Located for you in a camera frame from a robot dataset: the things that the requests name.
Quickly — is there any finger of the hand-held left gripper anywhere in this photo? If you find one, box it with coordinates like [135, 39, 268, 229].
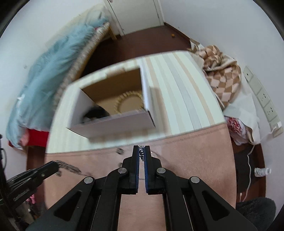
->
[7, 161, 59, 201]

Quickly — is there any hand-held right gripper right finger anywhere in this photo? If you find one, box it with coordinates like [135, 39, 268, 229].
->
[144, 145, 258, 231]

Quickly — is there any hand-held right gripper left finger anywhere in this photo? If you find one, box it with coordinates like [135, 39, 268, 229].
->
[27, 145, 140, 231]

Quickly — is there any brown tassel jewelry piece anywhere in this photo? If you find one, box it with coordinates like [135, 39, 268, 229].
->
[54, 160, 82, 176]

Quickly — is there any silver chain necklace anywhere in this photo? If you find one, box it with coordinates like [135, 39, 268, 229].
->
[138, 145, 160, 162]

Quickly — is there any white cardboard box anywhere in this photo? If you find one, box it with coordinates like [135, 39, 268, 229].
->
[66, 67, 157, 140]

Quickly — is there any pink table mat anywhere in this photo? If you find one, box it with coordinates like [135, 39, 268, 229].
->
[43, 122, 237, 231]

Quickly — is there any black item in box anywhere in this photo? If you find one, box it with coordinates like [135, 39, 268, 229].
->
[83, 106, 110, 123]

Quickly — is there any gold rimmed round plate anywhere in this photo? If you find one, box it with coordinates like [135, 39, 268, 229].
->
[114, 91, 144, 115]

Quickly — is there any striped tablecloth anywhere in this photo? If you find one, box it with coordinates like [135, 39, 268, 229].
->
[45, 51, 226, 154]

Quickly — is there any dark bag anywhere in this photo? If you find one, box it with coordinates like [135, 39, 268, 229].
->
[232, 144, 265, 199]

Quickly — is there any blue fluffy blanket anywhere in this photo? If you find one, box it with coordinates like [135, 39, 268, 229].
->
[6, 12, 110, 147]

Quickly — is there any red floral cloth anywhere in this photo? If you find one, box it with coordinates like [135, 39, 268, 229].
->
[225, 117, 253, 145]

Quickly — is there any small white bottle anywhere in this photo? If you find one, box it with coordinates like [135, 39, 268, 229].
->
[254, 168, 272, 178]

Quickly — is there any white cloth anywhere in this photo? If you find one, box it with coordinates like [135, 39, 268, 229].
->
[222, 85, 260, 146]

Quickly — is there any grey fuzzy cushion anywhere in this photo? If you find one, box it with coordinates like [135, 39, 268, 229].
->
[235, 197, 277, 231]

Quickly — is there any checkered beige blanket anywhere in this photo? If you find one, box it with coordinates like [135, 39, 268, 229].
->
[187, 39, 242, 107]

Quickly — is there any white door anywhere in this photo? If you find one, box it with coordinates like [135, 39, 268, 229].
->
[104, 0, 165, 36]

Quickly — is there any white cable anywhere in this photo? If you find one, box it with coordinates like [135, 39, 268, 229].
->
[239, 144, 255, 203]

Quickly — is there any white wall socket strip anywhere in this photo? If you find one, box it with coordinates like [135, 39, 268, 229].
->
[243, 65, 284, 137]

